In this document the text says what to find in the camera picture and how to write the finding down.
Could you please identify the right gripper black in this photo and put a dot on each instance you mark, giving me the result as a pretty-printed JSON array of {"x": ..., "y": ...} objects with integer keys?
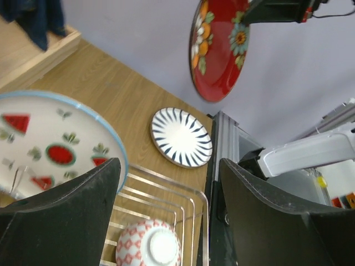
[{"x": 279, "y": 11}]

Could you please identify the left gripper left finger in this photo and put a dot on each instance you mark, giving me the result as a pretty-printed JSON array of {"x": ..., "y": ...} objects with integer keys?
[{"x": 65, "y": 225}]

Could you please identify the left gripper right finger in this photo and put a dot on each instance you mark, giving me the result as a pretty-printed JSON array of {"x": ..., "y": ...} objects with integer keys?
[{"x": 273, "y": 227}]

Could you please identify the red floral plate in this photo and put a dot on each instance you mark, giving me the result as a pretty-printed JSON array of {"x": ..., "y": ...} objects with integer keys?
[{"x": 218, "y": 46}]

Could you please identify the wire dish rack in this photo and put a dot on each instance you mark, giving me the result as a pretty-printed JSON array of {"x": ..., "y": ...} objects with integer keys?
[{"x": 150, "y": 195}]

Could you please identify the watermelon pattern plate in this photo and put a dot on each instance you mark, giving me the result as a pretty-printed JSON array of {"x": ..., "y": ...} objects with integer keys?
[{"x": 48, "y": 139}]

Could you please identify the blue patterned bowl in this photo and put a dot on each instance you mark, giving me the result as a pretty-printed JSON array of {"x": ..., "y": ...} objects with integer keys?
[{"x": 149, "y": 242}]

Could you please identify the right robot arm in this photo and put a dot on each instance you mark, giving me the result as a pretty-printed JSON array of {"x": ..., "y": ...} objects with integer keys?
[{"x": 330, "y": 141}]

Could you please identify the wooden clothes rack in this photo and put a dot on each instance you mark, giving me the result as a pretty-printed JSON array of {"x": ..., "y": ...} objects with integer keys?
[{"x": 23, "y": 63}]

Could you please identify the white blue striped plate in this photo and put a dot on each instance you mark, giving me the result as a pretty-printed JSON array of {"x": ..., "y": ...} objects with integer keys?
[{"x": 181, "y": 138}]

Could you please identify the navy garment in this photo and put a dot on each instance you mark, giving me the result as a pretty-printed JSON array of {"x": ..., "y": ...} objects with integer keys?
[{"x": 36, "y": 18}]

